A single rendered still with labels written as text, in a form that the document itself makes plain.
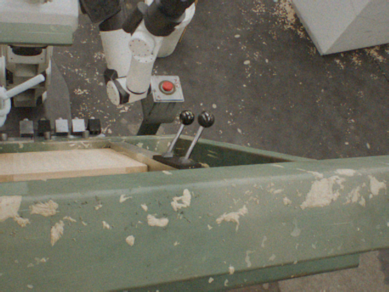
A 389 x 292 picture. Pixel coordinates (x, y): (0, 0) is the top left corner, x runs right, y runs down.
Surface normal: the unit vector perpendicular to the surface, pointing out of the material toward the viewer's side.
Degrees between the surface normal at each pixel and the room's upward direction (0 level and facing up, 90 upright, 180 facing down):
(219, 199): 32
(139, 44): 86
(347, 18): 90
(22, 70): 25
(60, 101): 0
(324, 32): 90
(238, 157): 90
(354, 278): 0
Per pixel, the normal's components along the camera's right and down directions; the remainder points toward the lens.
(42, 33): 0.36, 0.08
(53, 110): 0.30, -0.45
